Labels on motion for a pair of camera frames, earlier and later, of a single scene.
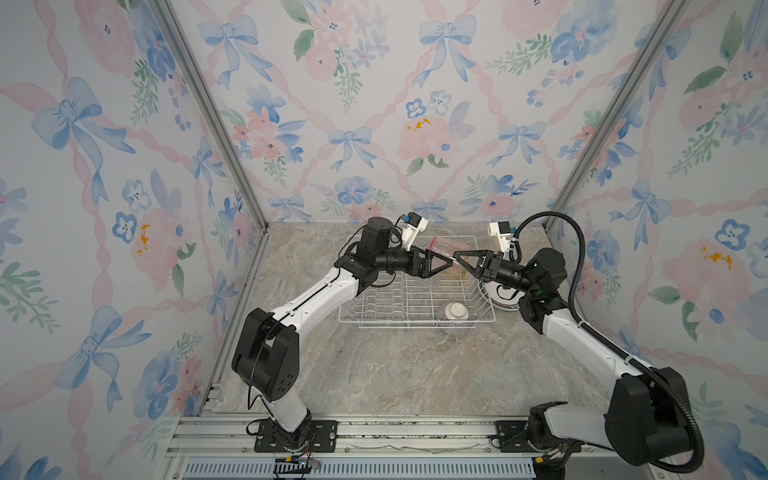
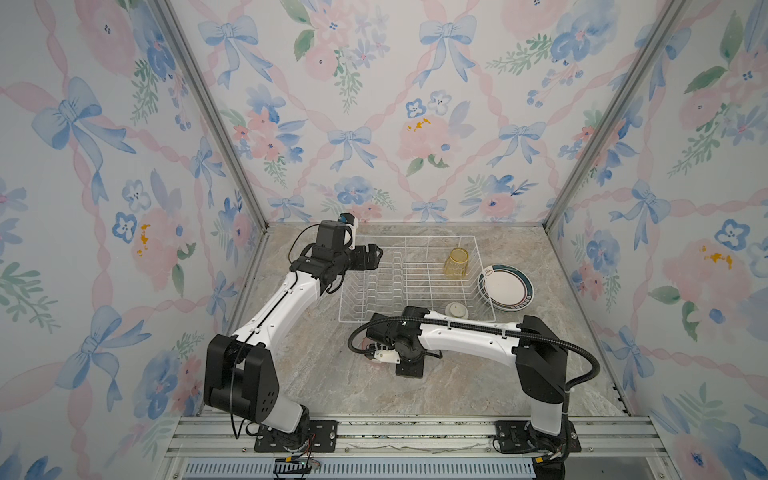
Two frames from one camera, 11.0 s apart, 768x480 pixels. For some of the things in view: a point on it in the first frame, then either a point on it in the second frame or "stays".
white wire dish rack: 455,293 stays
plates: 503,297 stays
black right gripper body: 504,273 -> 408,368
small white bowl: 457,311 stays
